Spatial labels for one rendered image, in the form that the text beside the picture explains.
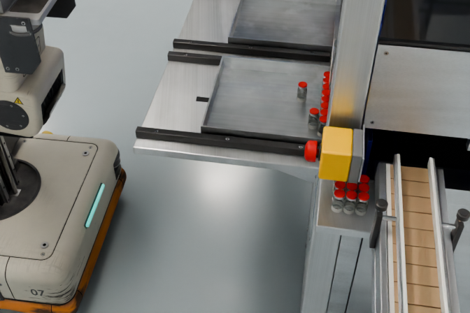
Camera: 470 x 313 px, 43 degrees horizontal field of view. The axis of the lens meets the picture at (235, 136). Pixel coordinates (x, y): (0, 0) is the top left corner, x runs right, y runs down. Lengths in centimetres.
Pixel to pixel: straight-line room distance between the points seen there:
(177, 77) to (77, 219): 71
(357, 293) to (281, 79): 56
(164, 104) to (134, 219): 98
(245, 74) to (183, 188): 100
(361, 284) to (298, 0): 79
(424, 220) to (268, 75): 55
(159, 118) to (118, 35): 193
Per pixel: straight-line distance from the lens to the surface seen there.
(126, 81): 293
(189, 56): 151
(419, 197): 117
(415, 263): 107
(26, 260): 194
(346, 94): 110
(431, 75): 108
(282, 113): 137
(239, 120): 134
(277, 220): 229
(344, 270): 150
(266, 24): 166
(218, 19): 168
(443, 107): 113
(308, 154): 110
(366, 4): 100
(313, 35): 162
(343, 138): 110
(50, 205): 205
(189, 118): 136
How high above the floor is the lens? 178
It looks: 43 degrees down
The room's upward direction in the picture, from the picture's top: straight up
